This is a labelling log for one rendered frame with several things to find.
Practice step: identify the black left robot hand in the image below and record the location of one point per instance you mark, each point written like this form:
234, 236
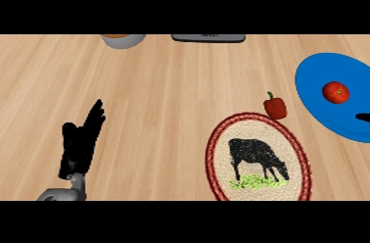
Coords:
80, 142

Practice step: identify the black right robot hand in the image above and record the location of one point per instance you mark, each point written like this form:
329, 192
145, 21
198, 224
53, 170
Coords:
364, 117

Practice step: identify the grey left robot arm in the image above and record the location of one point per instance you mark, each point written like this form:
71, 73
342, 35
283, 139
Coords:
66, 192

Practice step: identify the red tomato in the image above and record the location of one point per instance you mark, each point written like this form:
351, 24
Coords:
335, 92

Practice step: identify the blue oval placemat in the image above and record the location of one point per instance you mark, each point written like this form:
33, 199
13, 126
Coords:
317, 77

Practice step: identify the round woven cow-print plate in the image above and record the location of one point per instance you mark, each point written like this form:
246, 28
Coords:
258, 158

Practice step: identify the red bell pepper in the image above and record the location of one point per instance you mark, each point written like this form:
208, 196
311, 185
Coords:
276, 107

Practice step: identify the grey bowl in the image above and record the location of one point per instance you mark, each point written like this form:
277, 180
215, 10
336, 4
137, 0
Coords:
122, 41

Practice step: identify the dark grey flat appliance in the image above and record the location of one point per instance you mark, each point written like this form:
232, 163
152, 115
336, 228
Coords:
208, 38

